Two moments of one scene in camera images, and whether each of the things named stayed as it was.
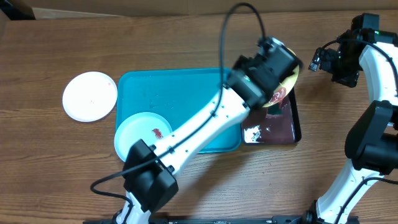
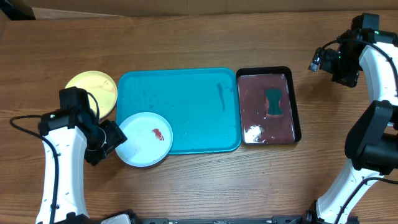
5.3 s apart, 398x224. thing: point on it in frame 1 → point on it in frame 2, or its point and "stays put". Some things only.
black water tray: x=259 y=128 stays put
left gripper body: x=272 y=90 → x=102 y=139
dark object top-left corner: x=17 y=10 stays put
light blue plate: x=148 y=126 stays put
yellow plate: x=286 y=88 → x=101 y=86
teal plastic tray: x=175 y=94 stays put
